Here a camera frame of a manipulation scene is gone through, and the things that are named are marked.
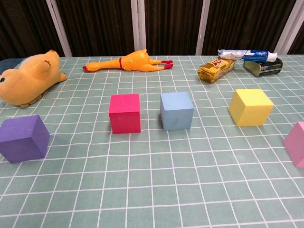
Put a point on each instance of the light blue foam cube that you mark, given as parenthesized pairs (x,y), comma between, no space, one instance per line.
(175,111)

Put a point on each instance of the red foam cube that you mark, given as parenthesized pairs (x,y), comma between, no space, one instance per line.
(124,114)

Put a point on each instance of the yellow foam cube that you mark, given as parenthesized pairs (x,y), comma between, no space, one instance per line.
(249,109)

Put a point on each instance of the pink foam cube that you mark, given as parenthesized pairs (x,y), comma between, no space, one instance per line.
(297,145)

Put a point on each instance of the yellow rubber chicken toy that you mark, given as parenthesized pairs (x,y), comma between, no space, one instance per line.
(135,61)

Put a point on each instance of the green checked tablecloth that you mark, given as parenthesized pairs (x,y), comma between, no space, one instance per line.
(152,178)

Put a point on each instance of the gold snack packet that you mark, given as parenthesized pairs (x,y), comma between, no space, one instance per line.
(216,70)

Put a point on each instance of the dark pleated curtain panel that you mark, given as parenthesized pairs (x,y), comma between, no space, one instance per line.
(244,23)
(21,26)
(171,26)
(299,40)
(99,26)

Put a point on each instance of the white blue toothpaste tube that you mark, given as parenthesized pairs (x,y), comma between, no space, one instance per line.
(249,55)

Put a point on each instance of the dark tin can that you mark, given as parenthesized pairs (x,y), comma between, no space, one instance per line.
(263,67)

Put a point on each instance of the yellow plush animal toy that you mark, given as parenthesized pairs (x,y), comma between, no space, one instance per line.
(28,78)

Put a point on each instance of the purple foam cube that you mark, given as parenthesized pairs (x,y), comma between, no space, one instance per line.
(21,140)

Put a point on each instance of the dark blue table pad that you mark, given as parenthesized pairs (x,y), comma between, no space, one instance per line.
(7,64)

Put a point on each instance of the white partition post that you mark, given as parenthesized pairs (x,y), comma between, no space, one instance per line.
(202,26)
(59,26)
(138,26)
(291,23)

